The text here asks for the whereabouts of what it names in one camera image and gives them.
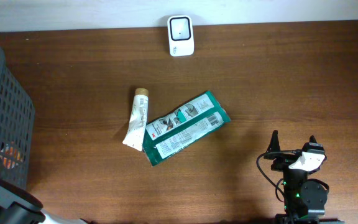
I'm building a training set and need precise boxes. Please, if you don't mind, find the green white sponge package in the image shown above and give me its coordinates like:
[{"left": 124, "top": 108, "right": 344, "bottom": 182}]
[{"left": 143, "top": 91, "right": 231, "bottom": 166}]

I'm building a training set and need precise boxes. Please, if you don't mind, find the white tube brown cap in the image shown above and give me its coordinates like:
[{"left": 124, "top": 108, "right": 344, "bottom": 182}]
[{"left": 122, "top": 88, "right": 149, "bottom": 151}]

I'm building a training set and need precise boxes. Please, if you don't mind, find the orange tissue pack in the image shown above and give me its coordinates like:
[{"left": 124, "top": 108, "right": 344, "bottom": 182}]
[{"left": 0, "top": 144, "right": 24, "bottom": 170}]

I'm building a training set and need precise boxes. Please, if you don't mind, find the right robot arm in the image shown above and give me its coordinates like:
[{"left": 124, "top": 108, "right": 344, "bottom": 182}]
[{"left": 256, "top": 130, "right": 343, "bottom": 224}]

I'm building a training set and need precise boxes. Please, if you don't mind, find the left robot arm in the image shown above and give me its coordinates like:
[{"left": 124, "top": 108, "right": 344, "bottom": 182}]
[{"left": 0, "top": 179, "right": 87, "bottom": 224}]

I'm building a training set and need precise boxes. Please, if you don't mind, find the white barcode scanner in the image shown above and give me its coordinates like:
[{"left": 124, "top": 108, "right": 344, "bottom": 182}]
[{"left": 167, "top": 15, "right": 195, "bottom": 57}]

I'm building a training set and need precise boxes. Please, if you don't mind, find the grey plastic basket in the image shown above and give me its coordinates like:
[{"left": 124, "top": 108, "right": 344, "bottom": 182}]
[{"left": 0, "top": 47, "right": 35, "bottom": 189}]

